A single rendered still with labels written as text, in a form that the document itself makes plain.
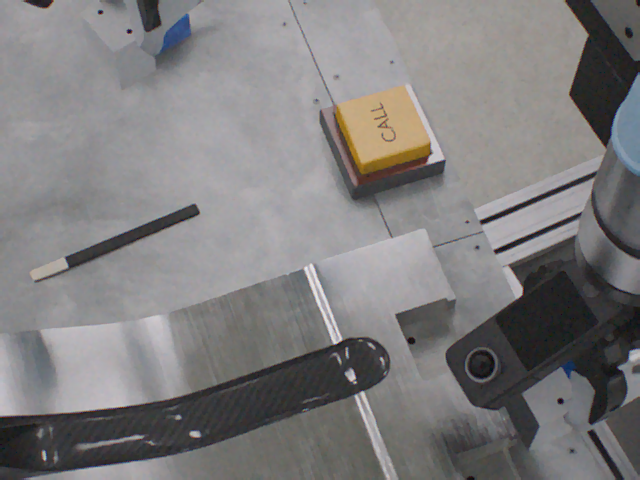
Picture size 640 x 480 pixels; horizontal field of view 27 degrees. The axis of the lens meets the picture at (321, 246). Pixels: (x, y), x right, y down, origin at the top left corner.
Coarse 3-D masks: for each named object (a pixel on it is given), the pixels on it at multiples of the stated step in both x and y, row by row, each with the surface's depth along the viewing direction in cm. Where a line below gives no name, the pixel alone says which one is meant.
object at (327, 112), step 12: (408, 84) 110; (324, 108) 108; (420, 108) 108; (336, 132) 107; (432, 132) 107; (336, 144) 107; (432, 144) 107; (348, 156) 106; (432, 156) 106; (444, 156) 106; (348, 168) 106; (396, 168) 106; (408, 168) 106; (360, 180) 105; (372, 180) 105
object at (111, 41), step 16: (112, 0) 109; (80, 16) 109; (96, 16) 108; (112, 16) 108; (128, 16) 108; (96, 32) 107; (112, 32) 107; (128, 32) 108; (176, 32) 111; (96, 48) 110; (112, 48) 107; (128, 48) 107; (112, 64) 109; (128, 64) 109; (144, 64) 110; (112, 80) 111; (128, 80) 111
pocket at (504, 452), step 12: (492, 444) 88; (504, 444) 89; (456, 456) 88; (468, 456) 89; (480, 456) 90; (492, 456) 90; (504, 456) 90; (516, 456) 89; (468, 468) 90; (480, 468) 90; (492, 468) 90; (504, 468) 90; (516, 468) 89
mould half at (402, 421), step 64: (384, 256) 94; (192, 320) 92; (256, 320) 92; (320, 320) 92; (384, 320) 92; (0, 384) 85; (64, 384) 87; (128, 384) 89; (192, 384) 90; (384, 384) 90; (448, 384) 90; (256, 448) 88; (320, 448) 88; (384, 448) 87; (448, 448) 88
